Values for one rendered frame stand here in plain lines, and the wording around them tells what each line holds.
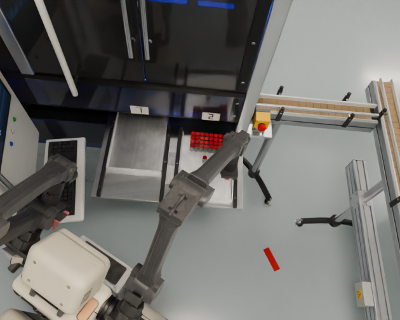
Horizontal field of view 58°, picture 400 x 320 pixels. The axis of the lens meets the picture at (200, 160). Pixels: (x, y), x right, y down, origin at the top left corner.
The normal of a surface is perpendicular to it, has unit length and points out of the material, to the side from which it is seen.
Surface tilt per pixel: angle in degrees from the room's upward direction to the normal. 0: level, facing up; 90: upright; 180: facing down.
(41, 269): 48
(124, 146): 0
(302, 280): 0
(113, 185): 0
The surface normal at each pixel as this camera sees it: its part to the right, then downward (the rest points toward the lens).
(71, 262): 0.40, -0.84
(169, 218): -0.44, 0.44
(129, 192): 0.07, -0.46
